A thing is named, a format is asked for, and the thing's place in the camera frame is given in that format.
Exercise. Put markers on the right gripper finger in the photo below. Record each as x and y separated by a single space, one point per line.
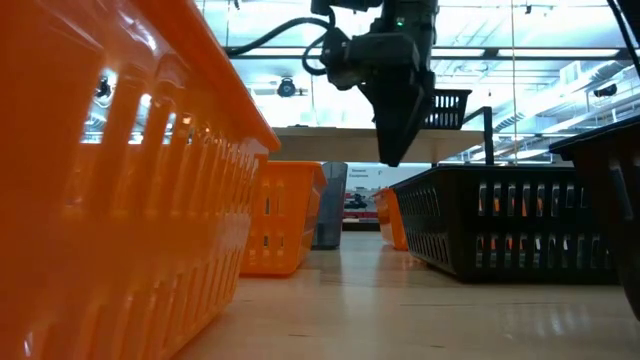
395 120
427 95

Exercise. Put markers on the black plastic basket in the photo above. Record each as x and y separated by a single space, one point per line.
600 165
452 92
460 260

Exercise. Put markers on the grey plastic basket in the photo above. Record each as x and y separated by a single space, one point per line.
332 210

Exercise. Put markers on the large orange plastic basket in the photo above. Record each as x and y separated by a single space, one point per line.
125 225

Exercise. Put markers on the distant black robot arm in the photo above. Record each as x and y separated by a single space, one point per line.
356 201

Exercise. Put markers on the black metal shelf leg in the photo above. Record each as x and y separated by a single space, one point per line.
486 140

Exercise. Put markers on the light wooden shelf board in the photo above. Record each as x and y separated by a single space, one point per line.
325 145

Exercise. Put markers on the overhead light bar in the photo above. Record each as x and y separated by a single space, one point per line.
490 52

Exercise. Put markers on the distant red bench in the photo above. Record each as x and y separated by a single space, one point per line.
360 216

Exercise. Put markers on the black ceiling spotlight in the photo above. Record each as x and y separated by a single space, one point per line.
527 9

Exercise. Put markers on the distant dark workbench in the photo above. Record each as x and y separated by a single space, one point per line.
360 227

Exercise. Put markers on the round black ceiling device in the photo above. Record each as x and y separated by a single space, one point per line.
286 88

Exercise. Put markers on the black ceiling fixture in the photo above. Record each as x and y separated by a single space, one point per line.
605 91

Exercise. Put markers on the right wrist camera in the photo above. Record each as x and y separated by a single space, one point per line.
380 52

